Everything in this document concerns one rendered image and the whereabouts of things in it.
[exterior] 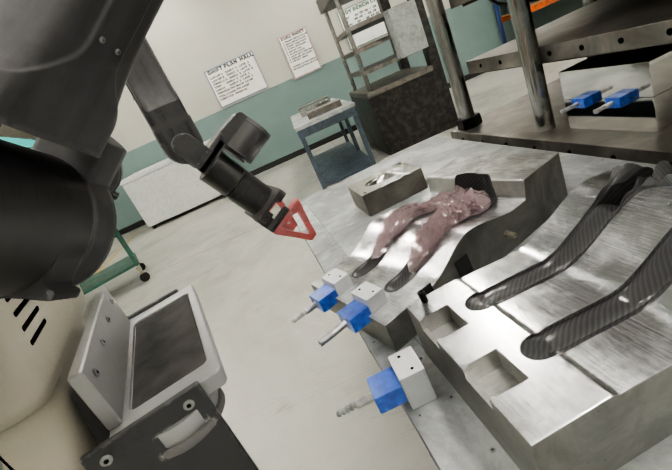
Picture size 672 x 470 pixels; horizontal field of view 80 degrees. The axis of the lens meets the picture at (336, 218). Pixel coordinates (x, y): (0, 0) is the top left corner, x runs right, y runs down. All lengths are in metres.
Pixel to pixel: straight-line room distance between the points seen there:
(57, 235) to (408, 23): 4.65
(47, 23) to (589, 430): 0.47
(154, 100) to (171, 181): 6.47
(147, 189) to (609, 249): 6.96
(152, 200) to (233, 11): 3.42
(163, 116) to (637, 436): 0.67
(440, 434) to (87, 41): 0.51
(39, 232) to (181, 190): 6.90
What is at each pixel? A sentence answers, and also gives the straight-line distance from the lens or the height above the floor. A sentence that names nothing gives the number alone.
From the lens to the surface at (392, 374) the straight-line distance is 0.59.
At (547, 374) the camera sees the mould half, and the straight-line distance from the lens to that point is 0.47.
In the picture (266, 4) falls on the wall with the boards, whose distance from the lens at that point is 7.69.
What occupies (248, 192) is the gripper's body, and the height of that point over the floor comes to 1.11.
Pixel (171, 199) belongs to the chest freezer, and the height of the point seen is 0.34.
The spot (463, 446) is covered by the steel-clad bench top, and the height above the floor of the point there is 0.80.
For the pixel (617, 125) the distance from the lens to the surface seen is 1.33.
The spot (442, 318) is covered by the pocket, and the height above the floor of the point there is 0.87.
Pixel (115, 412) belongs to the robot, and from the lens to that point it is 0.42.
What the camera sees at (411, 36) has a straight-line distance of 4.78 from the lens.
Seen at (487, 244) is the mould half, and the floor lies 0.85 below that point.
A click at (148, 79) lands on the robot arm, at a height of 1.32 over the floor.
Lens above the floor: 1.23
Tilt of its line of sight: 19 degrees down
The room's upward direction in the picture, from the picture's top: 24 degrees counter-clockwise
